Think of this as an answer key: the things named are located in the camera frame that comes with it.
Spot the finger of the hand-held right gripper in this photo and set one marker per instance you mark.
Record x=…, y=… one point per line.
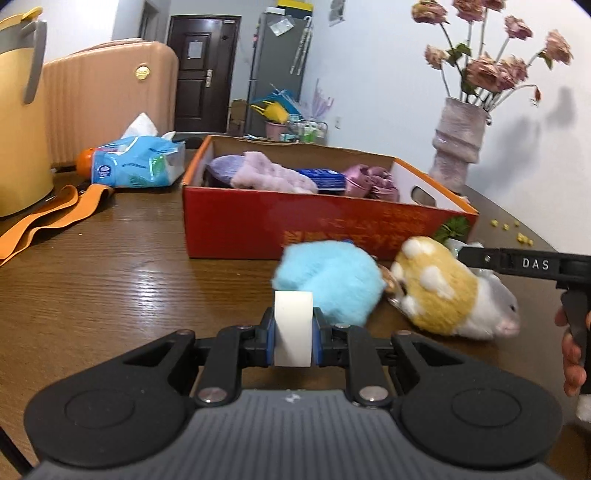
x=480, y=258

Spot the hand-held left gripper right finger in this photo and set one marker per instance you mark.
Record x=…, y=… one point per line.
x=316, y=337

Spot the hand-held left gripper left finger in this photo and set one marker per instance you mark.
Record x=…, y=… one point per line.
x=270, y=337

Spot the white sponge block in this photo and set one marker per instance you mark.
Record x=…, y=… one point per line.
x=293, y=327

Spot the yellow white hamster plush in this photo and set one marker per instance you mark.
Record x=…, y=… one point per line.
x=438, y=295

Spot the red cardboard box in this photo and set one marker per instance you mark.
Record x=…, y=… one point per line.
x=240, y=221

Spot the pink satin cloth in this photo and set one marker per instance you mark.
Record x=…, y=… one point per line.
x=369, y=182

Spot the lilac fluffy cloth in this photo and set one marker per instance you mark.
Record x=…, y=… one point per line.
x=272, y=177

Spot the blue tissue packet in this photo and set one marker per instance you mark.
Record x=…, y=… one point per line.
x=323, y=177

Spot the person's right hand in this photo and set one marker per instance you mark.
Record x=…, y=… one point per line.
x=571, y=364

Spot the scattered yellow crumbs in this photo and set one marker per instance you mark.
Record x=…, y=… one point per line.
x=522, y=238

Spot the green leaf clear packet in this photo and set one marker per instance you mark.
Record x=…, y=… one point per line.
x=455, y=228

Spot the light blue fluffy plush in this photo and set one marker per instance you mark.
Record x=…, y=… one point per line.
x=323, y=277

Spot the grey ribbed vase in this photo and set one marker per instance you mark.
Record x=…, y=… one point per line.
x=455, y=147

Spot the purple knit item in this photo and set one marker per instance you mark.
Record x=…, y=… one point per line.
x=221, y=168

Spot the dried pink roses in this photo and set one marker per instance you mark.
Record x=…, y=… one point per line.
x=489, y=71

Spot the pink pot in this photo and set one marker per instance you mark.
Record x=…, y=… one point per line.
x=276, y=131

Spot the small cardboard box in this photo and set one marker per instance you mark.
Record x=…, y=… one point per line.
x=238, y=120

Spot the light blue tissue pack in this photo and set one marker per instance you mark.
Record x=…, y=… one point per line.
x=134, y=161

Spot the lilac dried grass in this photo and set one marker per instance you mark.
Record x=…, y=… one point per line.
x=321, y=101

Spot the yellow plastic item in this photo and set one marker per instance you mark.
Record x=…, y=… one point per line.
x=272, y=110

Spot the blue plastic item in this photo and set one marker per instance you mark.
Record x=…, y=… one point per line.
x=286, y=99

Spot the dark brown door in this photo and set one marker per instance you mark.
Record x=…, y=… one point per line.
x=203, y=92

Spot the orange fruit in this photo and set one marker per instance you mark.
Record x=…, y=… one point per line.
x=84, y=161

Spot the grey refrigerator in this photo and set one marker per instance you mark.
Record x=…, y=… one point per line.
x=272, y=60

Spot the peach hard suitcase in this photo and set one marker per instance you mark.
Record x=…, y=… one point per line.
x=101, y=92

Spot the yellow black box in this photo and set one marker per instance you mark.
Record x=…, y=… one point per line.
x=295, y=7

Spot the yellow jug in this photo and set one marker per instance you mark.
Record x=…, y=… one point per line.
x=18, y=115

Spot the wall picture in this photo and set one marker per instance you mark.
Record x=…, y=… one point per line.
x=338, y=11

